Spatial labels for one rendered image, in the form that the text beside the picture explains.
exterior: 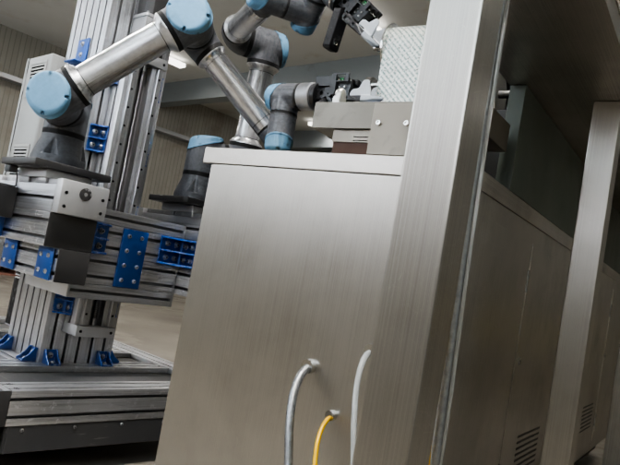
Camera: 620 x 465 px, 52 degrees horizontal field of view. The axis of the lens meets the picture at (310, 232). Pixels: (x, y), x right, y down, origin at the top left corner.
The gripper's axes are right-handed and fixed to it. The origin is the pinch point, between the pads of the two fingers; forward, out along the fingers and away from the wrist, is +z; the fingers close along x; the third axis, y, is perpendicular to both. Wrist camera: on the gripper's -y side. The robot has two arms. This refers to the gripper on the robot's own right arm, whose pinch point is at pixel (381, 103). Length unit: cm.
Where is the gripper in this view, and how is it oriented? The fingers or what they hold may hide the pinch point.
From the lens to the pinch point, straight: 161.7
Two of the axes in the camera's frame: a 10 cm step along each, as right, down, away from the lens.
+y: 1.7, -9.8, 0.7
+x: 5.4, 1.5, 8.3
